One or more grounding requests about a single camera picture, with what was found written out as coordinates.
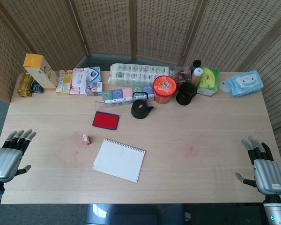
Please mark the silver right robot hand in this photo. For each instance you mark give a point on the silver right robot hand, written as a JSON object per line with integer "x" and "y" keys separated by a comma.
{"x": 268, "y": 174}

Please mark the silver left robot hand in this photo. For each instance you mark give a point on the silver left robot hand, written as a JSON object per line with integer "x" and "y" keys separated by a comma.
{"x": 7, "y": 161}

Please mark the red and white stamp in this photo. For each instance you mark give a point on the red and white stamp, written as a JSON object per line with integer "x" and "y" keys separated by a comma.
{"x": 86, "y": 139}

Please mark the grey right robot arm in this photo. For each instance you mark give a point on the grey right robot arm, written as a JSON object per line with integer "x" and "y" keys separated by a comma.
{"x": 277, "y": 211}

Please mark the white spiral notebook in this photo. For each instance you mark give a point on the white spiral notebook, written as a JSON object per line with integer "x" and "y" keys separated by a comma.
{"x": 119, "y": 160}

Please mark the gold foil package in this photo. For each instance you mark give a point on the gold foil package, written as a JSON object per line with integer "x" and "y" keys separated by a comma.
{"x": 24, "y": 86}

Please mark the blue wet wipes pack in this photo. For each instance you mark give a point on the blue wet wipes pack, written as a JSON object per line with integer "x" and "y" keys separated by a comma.
{"x": 244, "y": 83}

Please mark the tall cream yellow box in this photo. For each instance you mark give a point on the tall cream yellow box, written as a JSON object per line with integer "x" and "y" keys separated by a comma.
{"x": 41, "y": 72}

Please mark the flat yellow box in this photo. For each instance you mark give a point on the flat yellow box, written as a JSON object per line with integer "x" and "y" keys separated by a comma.
{"x": 63, "y": 83}

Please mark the translucent round plastic lid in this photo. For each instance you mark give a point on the translucent round plastic lid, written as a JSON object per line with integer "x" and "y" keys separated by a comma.
{"x": 224, "y": 86}

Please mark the red ink pad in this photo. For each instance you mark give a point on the red ink pad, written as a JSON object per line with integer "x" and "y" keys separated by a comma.
{"x": 105, "y": 120}

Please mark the pink wet wipes pack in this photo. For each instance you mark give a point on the pink wet wipes pack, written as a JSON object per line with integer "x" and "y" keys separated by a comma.
{"x": 79, "y": 80}

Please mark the green tissue pack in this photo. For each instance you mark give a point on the green tissue pack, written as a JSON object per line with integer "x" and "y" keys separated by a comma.
{"x": 209, "y": 80}

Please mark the small purple box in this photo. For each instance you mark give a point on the small purple box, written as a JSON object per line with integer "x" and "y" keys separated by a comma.
{"x": 94, "y": 89}

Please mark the black mesh pen cup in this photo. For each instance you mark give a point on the black mesh pen cup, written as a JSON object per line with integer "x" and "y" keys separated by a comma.
{"x": 185, "y": 96}

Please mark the brown bottle white cap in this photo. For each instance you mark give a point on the brown bottle white cap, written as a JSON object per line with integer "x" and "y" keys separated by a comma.
{"x": 197, "y": 76}

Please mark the clear ink pad lid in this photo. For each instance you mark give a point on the clear ink pad lid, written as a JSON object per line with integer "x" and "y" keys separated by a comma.
{"x": 114, "y": 103}

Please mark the blue white soap box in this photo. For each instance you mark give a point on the blue white soap box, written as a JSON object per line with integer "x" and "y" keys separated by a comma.
{"x": 94, "y": 73}

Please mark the white tissue multipack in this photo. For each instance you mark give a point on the white tissue multipack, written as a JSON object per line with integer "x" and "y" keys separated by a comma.
{"x": 118, "y": 93}

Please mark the dark bottle black cap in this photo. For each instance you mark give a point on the dark bottle black cap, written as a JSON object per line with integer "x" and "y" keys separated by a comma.
{"x": 196, "y": 63}

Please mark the clear plastic container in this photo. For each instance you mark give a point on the clear plastic container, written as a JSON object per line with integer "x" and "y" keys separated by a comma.
{"x": 181, "y": 73}

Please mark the orange lidded tub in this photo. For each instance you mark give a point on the orange lidded tub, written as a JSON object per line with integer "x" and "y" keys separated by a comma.
{"x": 165, "y": 87}

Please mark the dark robot torso base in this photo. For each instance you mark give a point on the dark robot torso base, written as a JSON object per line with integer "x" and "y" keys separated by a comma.
{"x": 133, "y": 214}

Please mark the black teapot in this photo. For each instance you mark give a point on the black teapot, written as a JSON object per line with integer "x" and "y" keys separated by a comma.
{"x": 139, "y": 110}

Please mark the long clear-wrapped tissue pack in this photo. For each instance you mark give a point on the long clear-wrapped tissue pack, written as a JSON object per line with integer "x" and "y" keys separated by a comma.
{"x": 135, "y": 72}

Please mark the wooden perforated folding screen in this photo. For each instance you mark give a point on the wooden perforated folding screen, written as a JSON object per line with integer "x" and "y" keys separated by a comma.
{"x": 154, "y": 28}

